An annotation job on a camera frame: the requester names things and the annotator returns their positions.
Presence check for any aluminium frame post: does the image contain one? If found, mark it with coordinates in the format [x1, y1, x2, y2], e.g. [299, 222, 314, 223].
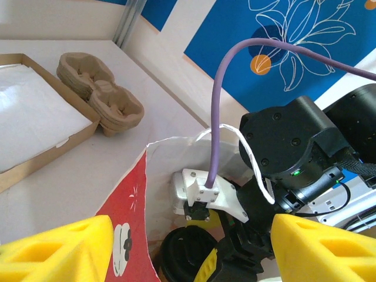
[111, 0, 147, 49]

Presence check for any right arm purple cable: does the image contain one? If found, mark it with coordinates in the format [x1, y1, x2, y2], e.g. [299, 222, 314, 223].
[207, 38, 376, 189]

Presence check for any black cup lid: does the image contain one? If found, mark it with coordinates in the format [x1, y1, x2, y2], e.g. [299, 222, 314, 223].
[160, 226, 220, 282]

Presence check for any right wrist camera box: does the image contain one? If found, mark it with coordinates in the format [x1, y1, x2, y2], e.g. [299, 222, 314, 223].
[172, 169, 250, 223]

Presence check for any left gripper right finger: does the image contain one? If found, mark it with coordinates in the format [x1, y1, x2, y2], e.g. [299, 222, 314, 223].
[271, 213, 376, 282]

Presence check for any brown cardboard box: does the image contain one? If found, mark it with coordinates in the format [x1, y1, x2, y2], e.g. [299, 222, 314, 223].
[0, 53, 100, 193]

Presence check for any red white paper bag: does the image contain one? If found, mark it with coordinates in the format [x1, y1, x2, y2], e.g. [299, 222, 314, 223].
[95, 123, 280, 282]

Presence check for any pulp cup carrier stack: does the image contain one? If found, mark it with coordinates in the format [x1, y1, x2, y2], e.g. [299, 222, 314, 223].
[56, 52, 145, 137]

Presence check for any white napkin stack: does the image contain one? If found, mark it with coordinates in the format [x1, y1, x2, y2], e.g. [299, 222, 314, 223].
[0, 63, 93, 174]

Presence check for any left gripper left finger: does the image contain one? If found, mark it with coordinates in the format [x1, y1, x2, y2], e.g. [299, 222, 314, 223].
[0, 214, 114, 282]

